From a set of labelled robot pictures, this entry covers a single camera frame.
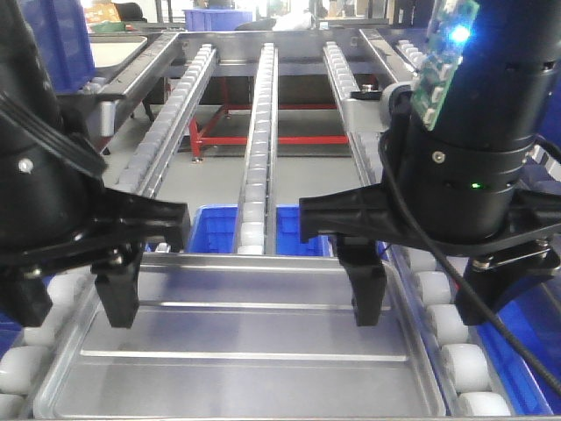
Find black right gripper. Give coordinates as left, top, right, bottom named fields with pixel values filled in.
left=299, top=136, right=560, bottom=326

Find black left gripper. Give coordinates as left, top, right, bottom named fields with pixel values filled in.
left=1, top=131, right=189, bottom=328

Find silver metal tray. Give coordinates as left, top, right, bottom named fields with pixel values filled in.
left=32, top=253, right=447, bottom=420

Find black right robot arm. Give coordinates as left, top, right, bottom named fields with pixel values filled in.
left=299, top=1, right=560, bottom=325

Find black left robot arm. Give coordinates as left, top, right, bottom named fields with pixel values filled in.
left=1, top=1, right=190, bottom=328

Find steel shelf beam right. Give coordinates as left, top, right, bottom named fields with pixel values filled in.
left=359, top=29, right=414, bottom=88

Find steel shelf beam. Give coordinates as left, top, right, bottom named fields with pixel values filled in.
left=359, top=29, right=414, bottom=88
left=58, top=32, right=181, bottom=152

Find steel shelf beam left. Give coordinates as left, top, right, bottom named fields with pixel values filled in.
left=58, top=32, right=181, bottom=152

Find grey tray far left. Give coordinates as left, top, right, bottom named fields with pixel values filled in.
left=89, top=34, right=148, bottom=69

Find blue bin lower right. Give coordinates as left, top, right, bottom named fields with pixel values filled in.
left=380, top=245, right=561, bottom=417

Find blue bin below centre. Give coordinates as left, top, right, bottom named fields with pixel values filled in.
left=185, top=204, right=332, bottom=257

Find green circuit board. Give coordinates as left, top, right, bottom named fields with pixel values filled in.
left=411, top=1, right=479, bottom=131

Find large blue crate left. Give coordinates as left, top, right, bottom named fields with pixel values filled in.
left=18, top=0, right=96, bottom=93

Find blue bin background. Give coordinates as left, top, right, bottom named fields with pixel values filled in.
left=183, top=9, right=253, bottom=32

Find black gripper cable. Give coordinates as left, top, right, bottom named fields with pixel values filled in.
left=378, top=85, right=561, bottom=396

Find left white roller rail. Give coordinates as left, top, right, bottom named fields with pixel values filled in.
left=0, top=43, right=218, bottom=417

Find white roller rail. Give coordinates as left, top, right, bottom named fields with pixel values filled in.
left=323, top=41, right=515, bottom=420
left=0, top=43, right=218, bottom=417
left=234, top=43, right=279, bottom=255

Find right white roller rail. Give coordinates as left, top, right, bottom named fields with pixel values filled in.
left=323, top=41, right=515, bottom=420

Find centre white roller rail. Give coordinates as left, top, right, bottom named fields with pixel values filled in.
left=234, top=43, right=279, bottom=255

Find red metal frame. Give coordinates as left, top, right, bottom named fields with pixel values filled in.
left=188, top=76, right=348, bottom=161

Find far right roller rail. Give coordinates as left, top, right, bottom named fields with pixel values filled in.
left=397, top=39, right=426, bottom=70

